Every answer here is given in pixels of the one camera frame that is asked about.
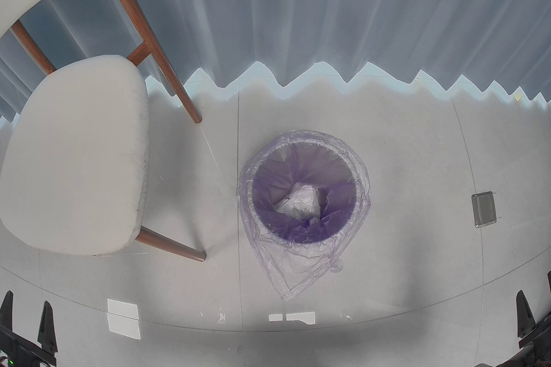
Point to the white trash bin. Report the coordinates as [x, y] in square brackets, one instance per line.
[301, 249]

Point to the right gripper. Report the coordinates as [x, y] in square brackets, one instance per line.
[541, 337]

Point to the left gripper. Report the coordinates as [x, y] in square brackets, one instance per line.
[26, 354]

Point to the white cushioned wooden chair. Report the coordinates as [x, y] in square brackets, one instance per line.
[77, 150]

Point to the purple plastic bag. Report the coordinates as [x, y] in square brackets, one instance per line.
[301, 167]

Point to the white wrapper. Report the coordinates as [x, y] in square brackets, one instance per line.
[301, 202]

